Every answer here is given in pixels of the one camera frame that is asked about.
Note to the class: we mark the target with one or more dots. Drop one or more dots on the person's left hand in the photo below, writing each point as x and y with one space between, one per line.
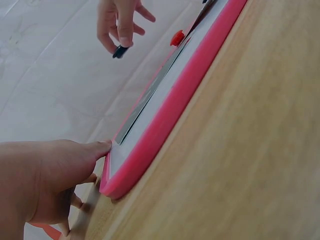
35 180

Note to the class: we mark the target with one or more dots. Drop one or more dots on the person's right hand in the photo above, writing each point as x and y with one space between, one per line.
110 20

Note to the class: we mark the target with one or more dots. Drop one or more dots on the pink framed drawing board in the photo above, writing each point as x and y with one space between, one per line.
160 125

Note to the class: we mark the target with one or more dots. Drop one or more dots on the red slider knob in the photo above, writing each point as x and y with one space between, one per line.
177 38

